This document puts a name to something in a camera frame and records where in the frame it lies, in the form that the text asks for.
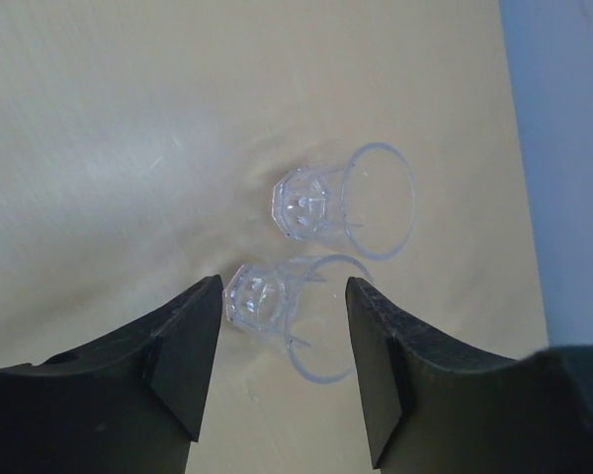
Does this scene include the cluster clear glass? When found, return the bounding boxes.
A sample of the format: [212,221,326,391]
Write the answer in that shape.
[271,142,417,261]
[223,254,374,385]

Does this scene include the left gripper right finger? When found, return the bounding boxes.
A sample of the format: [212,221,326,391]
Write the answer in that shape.
[345,277,593,473]

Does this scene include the cluster left clear glass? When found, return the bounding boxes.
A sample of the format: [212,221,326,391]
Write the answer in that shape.
[223,254,374,385]

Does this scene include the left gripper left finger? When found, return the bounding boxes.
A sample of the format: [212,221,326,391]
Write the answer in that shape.
[0,276,223,473]

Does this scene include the cluster back clear glass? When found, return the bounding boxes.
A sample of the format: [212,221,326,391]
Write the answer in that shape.
[271,142,417,261]

